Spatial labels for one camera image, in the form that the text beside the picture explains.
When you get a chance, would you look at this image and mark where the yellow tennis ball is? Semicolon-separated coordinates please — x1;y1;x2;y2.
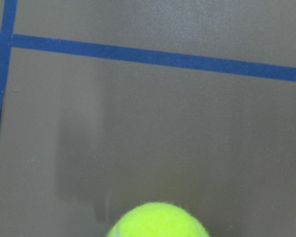
107;202;210;237

